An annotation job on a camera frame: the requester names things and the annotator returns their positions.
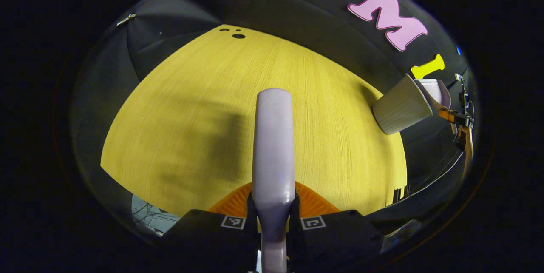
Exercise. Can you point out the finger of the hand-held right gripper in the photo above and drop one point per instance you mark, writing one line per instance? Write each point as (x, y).
(449, 116)

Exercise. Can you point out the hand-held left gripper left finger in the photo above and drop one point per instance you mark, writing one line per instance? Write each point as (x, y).
(212, 239)

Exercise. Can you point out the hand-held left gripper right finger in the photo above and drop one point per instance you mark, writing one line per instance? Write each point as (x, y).
(335, 239)

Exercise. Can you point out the white ribbed garbage bin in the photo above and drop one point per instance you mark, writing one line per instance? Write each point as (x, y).
(401, 107)

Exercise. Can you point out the small pale pink broom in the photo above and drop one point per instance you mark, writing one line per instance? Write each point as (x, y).
(273, 145)

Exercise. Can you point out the black backdrop cloth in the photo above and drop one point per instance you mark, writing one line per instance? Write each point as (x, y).
(297, 13)

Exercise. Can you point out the silver metal clip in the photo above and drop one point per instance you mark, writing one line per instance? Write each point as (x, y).
(126, 19)

